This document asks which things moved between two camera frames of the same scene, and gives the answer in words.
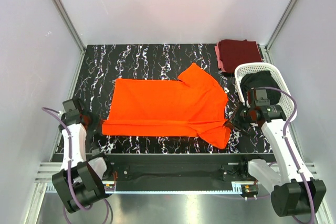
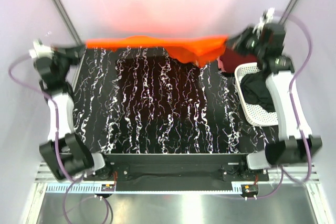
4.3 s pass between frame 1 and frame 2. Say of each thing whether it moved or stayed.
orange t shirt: moved
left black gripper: moved
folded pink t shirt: stayed
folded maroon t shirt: stayed
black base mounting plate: stayed
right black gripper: moved
